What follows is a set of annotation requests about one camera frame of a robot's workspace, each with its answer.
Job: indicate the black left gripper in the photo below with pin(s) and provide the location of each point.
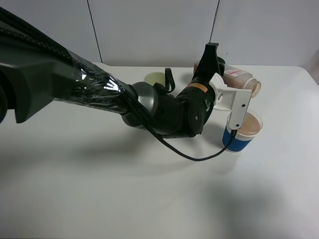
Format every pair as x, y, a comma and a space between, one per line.
199, 87

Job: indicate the clear bottle with pink label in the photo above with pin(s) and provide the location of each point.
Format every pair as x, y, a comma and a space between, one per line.
236, 78

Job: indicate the pale yellow plastic cup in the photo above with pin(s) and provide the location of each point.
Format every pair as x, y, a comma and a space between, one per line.
155, 77

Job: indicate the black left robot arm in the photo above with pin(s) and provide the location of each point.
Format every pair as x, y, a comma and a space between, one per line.
35, 70

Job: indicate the teal green plastic cup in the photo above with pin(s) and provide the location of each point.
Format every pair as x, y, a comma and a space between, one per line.
220, 61

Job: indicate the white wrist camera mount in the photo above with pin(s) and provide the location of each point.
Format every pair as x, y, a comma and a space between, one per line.
230, 99

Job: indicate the white cup with blue sleeve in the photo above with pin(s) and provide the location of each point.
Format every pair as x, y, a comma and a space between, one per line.
251, 126

